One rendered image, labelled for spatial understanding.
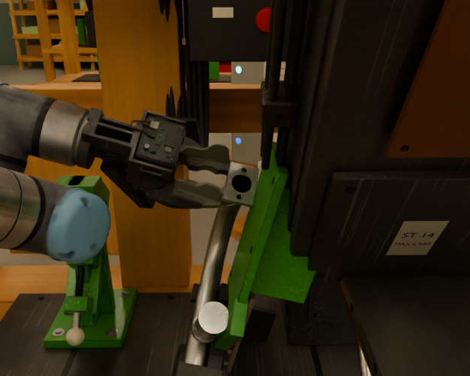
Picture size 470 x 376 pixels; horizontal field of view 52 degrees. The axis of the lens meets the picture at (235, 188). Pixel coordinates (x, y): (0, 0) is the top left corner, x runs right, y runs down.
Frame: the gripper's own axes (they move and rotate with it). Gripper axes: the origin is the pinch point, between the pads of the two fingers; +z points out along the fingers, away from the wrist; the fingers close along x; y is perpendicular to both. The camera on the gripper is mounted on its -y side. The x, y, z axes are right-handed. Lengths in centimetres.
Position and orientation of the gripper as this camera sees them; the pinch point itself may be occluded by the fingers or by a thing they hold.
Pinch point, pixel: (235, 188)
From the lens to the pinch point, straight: 64.3
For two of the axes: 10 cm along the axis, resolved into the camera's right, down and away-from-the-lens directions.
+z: 9.5, 2.7, 1.4
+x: 1.9, -8.9, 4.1
